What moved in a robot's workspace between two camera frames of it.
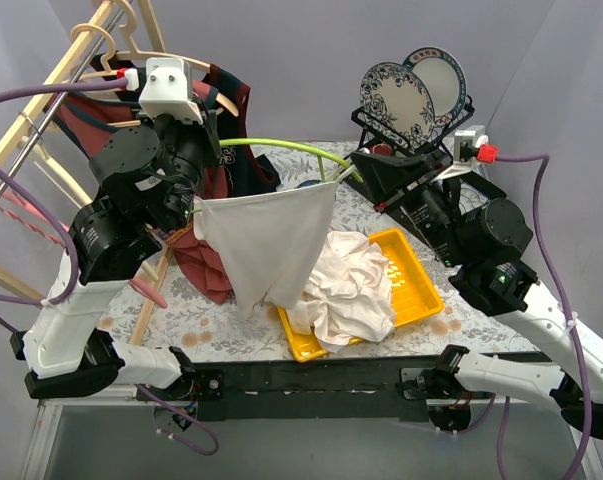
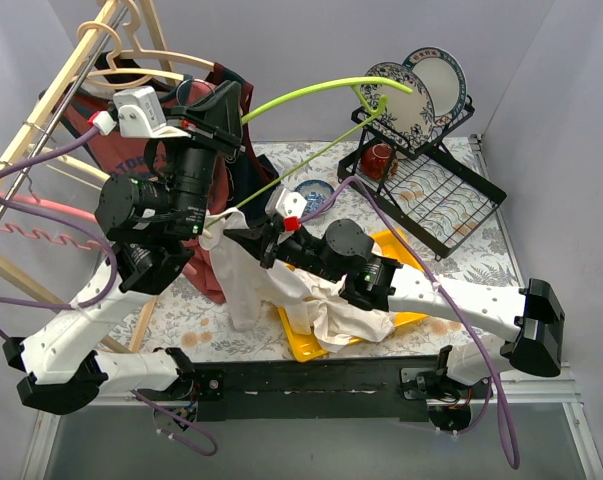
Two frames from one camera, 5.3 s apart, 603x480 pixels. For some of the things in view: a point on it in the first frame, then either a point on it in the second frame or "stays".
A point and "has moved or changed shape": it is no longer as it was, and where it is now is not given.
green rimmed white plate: [443, 78] stays
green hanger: [296, 145] to [371, 109]
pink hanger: [136, 287] has moved or changed shape
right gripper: [398, 185] to [271, 244]
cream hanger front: [62, 175] to [62, 157]
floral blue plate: [396, 103] stays
